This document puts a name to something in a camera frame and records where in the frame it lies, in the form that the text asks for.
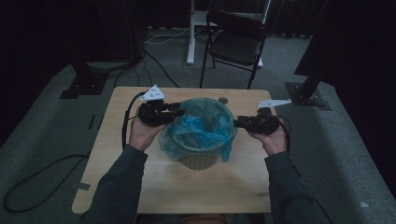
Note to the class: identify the dark curtain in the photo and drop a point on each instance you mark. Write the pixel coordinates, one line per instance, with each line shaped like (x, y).
(292, 18)

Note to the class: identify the person's left hand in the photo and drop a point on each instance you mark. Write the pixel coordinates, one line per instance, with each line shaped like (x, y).
(141, 137)

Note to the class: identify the white paper scrap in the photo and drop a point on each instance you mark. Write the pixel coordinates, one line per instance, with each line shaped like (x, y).
(364, 204)

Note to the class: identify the blue plastic bag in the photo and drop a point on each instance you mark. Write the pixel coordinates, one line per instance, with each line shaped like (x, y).
(199, 127)

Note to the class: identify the grey table grommet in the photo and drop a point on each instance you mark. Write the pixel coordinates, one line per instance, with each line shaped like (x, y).
(223, 100)

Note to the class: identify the black slanted stand with base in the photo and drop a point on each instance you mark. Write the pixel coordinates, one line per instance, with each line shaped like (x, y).
(306, 96)

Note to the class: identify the green ribbed bin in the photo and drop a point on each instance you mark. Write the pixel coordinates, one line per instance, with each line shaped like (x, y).
(199, 161)

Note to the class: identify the white desk frame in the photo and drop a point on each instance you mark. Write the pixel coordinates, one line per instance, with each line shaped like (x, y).
(190, 46)

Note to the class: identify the person's right hand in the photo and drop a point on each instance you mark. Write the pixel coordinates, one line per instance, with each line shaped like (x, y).
(275, 143)

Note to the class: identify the grey tape strip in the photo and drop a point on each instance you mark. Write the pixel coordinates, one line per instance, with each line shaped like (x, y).
(83, 186)

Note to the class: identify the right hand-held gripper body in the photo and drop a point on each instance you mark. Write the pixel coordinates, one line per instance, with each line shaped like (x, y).
(264, 124)

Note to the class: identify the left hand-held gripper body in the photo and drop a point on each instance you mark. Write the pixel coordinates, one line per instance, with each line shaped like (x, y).
(152, 115)

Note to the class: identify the black folding chair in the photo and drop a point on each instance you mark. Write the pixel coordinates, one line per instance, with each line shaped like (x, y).
(236, 46)

